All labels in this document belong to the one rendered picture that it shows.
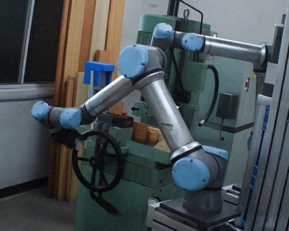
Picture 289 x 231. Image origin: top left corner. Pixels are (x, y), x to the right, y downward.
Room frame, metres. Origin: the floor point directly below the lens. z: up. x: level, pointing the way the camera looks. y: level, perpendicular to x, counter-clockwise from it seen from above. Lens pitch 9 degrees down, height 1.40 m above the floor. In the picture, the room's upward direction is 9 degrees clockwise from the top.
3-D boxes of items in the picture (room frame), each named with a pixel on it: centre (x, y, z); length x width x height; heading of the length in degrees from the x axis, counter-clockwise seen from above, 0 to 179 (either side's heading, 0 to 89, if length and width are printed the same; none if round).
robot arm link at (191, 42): (2.04, -0.33, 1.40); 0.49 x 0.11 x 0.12; 100
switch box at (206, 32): (2.65, -0.26, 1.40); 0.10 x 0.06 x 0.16; 150
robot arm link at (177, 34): (2.11, -0.11, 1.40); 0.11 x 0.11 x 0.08; 10
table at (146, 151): (2.37, 0.11, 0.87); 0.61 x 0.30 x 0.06; 60
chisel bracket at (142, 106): (2.46, 0.01, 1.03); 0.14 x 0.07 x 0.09; 150
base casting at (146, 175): (2.55, -0.04, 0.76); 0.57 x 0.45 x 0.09; 150
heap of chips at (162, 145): (2.26, -0.12, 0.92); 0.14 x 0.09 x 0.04; 150
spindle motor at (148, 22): (2.44, 0.02, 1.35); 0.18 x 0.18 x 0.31
